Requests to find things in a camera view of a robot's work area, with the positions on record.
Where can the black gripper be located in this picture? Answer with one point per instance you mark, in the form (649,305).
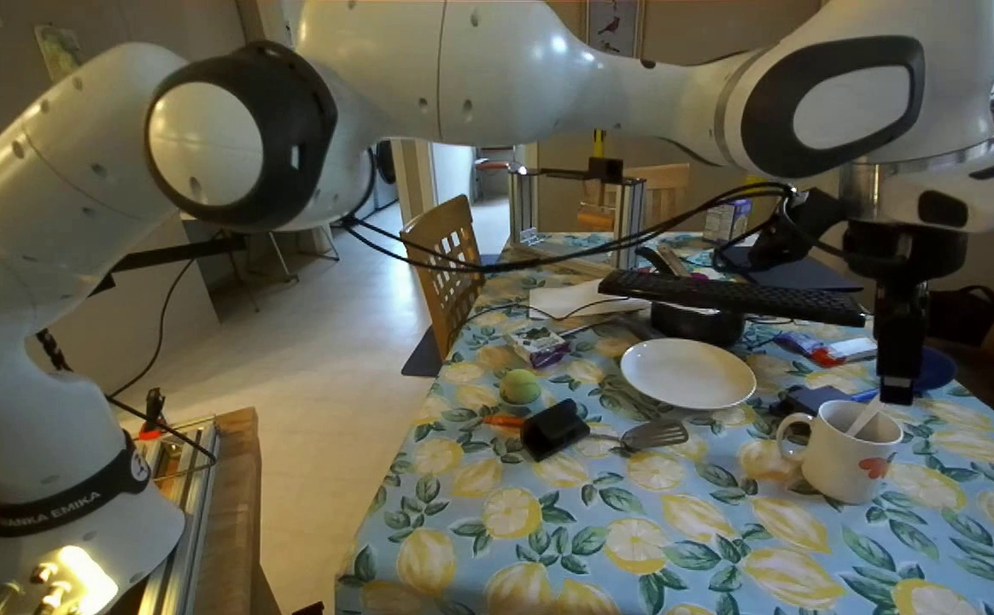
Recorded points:
(906,250)

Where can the cream vertical strip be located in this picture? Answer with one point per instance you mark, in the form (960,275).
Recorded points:
(873,422)

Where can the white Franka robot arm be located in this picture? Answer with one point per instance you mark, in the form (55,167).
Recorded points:
(463,68)

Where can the black bag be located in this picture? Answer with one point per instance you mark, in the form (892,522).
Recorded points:
(969,316)

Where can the blue white red packet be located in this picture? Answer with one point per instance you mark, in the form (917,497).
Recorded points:
(826,346)

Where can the dark blue cloth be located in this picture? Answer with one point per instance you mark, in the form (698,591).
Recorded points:
(807,398)

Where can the white floral mug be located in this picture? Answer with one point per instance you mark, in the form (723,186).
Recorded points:
(838,463)

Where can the small white blue carton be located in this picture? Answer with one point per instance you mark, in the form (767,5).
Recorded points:
(725,223)

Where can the white round plate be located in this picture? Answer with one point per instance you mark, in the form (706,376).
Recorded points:
(688,372)

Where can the metal slotted spatula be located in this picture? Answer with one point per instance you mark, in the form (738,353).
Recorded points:
(655,436)

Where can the lemon print tablecloth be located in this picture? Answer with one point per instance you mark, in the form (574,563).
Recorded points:
(633,534)

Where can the white paper sheet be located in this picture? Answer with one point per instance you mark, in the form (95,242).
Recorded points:
(569,300)

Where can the black rectangular box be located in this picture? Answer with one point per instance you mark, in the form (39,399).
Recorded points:
(553,428)

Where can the yellow black clamp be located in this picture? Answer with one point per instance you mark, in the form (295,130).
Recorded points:
(598,144)

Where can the black crossbar with clamp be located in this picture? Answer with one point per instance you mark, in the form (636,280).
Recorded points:
(574,171)

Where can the green tennis ball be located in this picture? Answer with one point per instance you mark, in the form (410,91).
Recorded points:
(521,386)

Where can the small orange tool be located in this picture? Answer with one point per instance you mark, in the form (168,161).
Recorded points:
(503,422)

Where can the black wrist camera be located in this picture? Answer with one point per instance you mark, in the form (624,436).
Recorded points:
(796,227)

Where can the metal cylinder post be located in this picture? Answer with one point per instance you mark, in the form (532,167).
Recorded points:
(631,223)
(523,205)

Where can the aluminium rail frame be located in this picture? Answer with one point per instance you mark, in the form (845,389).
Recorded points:
(184,499)

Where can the yellow green wall note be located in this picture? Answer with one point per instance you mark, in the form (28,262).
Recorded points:
(52,43)

